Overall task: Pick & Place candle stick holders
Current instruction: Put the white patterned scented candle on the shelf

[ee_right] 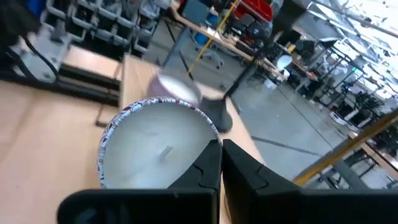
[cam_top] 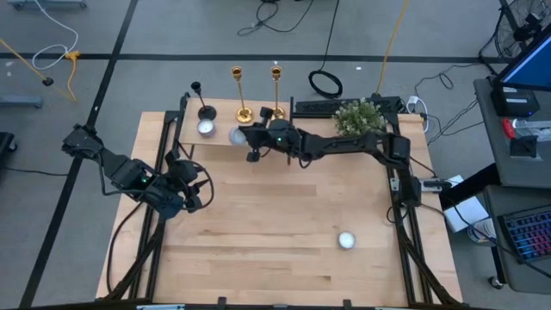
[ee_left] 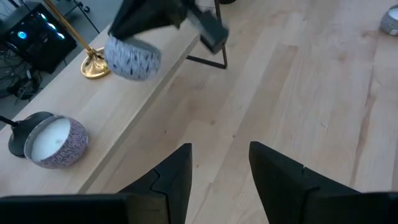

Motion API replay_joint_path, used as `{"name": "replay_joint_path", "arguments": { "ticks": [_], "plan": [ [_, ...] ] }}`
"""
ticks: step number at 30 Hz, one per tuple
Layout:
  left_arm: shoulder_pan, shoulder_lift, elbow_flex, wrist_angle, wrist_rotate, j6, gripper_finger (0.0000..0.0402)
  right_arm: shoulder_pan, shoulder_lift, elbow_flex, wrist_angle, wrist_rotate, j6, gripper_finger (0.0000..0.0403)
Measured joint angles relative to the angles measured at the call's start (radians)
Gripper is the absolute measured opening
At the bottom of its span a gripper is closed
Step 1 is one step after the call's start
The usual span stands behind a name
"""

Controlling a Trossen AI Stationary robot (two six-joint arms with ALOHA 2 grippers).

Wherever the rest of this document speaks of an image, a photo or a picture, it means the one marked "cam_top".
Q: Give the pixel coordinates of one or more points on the black power strip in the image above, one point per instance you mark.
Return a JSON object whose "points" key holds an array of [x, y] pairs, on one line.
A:
{"points": [[318, 107]]}

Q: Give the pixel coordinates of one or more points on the backlit keyboard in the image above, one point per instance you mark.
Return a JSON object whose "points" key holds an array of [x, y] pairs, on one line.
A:
{"points": [[531, 234]]}

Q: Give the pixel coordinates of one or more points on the tall black candlestick holder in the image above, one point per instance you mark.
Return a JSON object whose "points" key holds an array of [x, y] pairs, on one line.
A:
{"points": [[207, 113]]}

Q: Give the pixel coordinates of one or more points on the black floor fan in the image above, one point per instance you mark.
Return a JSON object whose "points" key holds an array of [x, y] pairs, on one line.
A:
{"points": [[516, 26]]}

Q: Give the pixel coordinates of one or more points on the black desktop device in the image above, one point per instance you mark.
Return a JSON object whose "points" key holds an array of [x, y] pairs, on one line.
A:
{"points": [[514, 101]]}

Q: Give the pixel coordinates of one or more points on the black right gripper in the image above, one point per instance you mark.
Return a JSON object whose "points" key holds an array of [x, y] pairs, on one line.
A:
{"points": [[277, 135]]}

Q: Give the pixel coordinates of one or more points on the grey side desk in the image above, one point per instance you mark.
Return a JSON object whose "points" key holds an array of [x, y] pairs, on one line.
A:
{"points": [[495, 155]]}

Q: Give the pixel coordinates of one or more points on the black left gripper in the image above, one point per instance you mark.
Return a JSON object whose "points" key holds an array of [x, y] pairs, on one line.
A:
{"points": [[183, 172]]}

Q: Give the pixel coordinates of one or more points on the computer monitor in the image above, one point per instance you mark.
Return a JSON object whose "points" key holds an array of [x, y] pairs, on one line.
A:
{"points": [[534, 64]]}

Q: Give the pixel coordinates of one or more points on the green plant in black pot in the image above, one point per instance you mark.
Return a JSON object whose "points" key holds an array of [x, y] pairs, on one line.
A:
{"points": [[357, 118]]}

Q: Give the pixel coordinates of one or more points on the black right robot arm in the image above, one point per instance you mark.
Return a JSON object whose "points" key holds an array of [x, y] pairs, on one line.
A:
{"points": [[344, 144]]}

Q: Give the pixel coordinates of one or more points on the white box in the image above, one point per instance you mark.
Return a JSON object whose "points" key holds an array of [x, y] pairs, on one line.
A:
{"points": [[467, 213]]}

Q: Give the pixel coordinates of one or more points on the white tealight on table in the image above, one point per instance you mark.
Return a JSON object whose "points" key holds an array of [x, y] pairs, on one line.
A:
{"points": [[346, 240]]}

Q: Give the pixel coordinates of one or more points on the tall gold candlestick holder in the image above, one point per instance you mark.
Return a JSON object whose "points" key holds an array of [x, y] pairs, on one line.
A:
{"points": [[244, 115], [279, 113]]}

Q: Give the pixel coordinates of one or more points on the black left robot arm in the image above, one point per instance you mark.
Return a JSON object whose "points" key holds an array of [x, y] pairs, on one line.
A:
{"points": [[125, 172]]}

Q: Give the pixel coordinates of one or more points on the light wooden shelf riser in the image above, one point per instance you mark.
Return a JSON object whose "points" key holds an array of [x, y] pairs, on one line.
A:
{"points": [[224, 112]]}

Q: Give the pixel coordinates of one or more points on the terrazzo pattern candle tin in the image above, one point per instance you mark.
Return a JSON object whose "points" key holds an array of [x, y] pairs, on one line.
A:
{"points": [[236, 136]]}

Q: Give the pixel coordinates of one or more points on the white power adapter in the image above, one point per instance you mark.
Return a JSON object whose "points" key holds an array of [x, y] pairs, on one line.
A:
{"points": [[414, 102]]}

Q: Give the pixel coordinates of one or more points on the grey speckled candle tin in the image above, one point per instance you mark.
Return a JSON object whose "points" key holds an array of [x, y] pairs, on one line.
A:
{"points": [[206, 128]]}

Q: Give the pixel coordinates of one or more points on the black metal table frame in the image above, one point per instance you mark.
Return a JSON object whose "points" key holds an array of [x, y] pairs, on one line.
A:
{"points": [[152, 258]]}

